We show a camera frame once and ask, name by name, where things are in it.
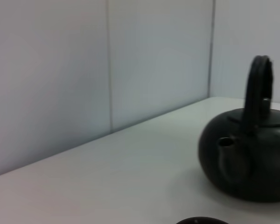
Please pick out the black round teapot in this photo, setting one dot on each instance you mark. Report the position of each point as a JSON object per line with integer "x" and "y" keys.
{"x": 247, "y": 168}

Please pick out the dark brown teacup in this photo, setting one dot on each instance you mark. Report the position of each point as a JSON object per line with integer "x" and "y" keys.
{"x": 200, "y": 220}

